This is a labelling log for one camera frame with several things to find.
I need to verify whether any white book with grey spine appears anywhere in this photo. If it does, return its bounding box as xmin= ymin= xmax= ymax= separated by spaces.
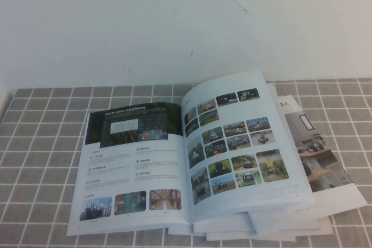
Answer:
xmin=246 ymin=200 xmax=321 ymax=236

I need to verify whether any white paper sheet stack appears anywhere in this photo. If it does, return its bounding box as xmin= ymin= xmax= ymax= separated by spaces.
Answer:
xmin=205 ymin=213 xmax=334 ymax=242

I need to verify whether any white booklet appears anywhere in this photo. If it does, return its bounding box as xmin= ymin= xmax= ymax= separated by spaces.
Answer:
xmin=167 ymin=222 xmax=208 ymax=236

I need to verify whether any grey checked tablecloth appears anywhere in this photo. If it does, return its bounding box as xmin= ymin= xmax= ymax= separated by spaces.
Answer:
xmin=0 ymin=77 xmax=372 ymax=248

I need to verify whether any robot catalogue book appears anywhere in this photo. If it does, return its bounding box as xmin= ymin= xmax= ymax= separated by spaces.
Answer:
xmin=66 ymin=69 xmax=317 ymax=236

